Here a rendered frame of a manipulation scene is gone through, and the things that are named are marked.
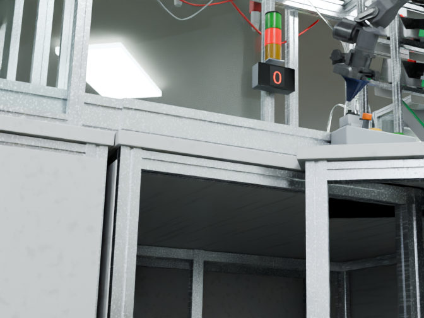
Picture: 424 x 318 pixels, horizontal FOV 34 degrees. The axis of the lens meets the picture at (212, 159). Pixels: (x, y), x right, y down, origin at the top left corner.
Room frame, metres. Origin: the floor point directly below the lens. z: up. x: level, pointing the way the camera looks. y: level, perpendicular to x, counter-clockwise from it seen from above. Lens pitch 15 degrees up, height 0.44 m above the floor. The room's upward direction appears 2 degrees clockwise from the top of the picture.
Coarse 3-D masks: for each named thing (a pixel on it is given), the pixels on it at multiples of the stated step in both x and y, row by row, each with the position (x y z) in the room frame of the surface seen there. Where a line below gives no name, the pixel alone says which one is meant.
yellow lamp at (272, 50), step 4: (268, 44) 1.91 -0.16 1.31; (272, 44) 1.90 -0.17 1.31; (276, 44) 1.91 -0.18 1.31; (264, 48) 1.93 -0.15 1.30; (268, 48) 1.91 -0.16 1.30; (272, 48) 1.91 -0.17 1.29; (276, 48) 1.91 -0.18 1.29; (280, 48) 1.92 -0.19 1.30; (264, 52) 1.93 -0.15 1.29; (268, 52) 1.91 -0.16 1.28; (272, 52) 1.91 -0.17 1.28; (276, 52) 1.91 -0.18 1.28; (280, 52) 1.92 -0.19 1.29; (264, 56) 1.93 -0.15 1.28; (268, 56) 1.91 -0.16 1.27; (272, 56) 1.91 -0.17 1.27; (276, 56) 1.91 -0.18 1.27; (280, 56) 1.92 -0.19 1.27; (264, 60) 1.93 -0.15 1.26
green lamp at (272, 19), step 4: (268, 16) 1.91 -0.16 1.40; (272, 16) 1.91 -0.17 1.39; (276, 16) 1.91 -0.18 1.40; (280, 16) 1.92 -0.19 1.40; (268, 20) 1.91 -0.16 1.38; (272, 20) 1.91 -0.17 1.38; (276, 20) 1.91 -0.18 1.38; (280, 20) 1.92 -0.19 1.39; (268, 24) 1.91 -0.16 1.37; (272, 24) 1.91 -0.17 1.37; (276, 24) 1.91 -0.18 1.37; (280, 24) 1.92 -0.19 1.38; (280, 28) 1.92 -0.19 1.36
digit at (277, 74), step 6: (270, 66) 1.90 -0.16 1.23; (270, 72) 1.90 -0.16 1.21; (276, 72) 1.90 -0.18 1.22; (282, 72) 1.91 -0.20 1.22; (270, 78) 1.90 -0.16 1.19; (276, 78) 1.90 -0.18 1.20; (282, 78) 1.91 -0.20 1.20; (270, 84) 1.90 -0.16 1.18; (276, 84) 1.90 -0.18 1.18; (282, 84) 1.91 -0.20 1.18
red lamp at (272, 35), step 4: (268, 28) 1.91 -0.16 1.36; (272, 28) 1.91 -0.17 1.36; (276, 28) 1.91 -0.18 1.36; (264, 32) 1.93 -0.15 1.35; (268, 32) 1.91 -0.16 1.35; (272, 32) 1.91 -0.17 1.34; (276, 32) 1.91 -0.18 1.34; (280, 32) 1.92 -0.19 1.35; (264, 36) 1.93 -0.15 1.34; (268, 36) 1.91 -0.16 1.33; (272, 36) 1.91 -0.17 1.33; (276, 36) 1.91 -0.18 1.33; (280, 36) 1.92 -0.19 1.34; (264, 40) 1.93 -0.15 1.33; (268, 40) 1.91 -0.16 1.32; (272, 40) 1.91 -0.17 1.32; (276, 40) 1.91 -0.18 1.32; (280, 40) 1.92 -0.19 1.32; (264, 44) 1.93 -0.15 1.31; (280, 44) 1.92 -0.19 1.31
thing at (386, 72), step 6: (384, 60) 2.12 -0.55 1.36; (390, 60) 2.09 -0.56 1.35; (384, 66) 2.13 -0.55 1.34; (390, 66) 2.09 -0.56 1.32; (402, 66) 2.02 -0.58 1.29; (408, 66) 2.16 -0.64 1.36; (414, 66) 2.16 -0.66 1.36; (420, 66) 2.15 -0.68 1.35; (384, 72) 2.13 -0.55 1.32; (390, 72) 2.09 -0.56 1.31; (402, 72) 2.02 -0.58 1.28; (408, 72) 2.17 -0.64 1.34; (414, 72) 2.17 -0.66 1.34; (420, 72) 2.15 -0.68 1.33; (384, 78) 2.13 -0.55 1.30; (390, 78) 2.09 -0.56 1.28; (402, 78) 2.02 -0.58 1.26; (408, 78) 1.98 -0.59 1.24; (414, 78) 1.95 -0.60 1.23; (402, 84) 2.02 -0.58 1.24; (408, 84) 1.98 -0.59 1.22; (414, 84) 1.95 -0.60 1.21; (420, 84) 1.92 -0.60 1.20
